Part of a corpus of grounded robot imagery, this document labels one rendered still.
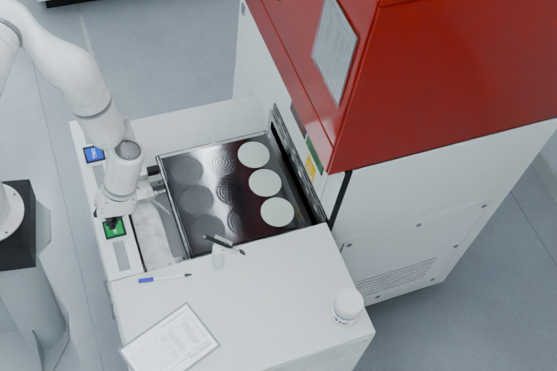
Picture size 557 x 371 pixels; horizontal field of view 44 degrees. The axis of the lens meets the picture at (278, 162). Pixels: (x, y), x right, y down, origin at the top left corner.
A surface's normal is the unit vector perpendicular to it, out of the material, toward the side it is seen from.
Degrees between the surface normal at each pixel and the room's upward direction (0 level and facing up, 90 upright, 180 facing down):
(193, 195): 0
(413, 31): 90
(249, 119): 0
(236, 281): 0
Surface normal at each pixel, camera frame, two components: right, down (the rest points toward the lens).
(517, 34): 0.35, 0.79
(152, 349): 0.11, -0.56
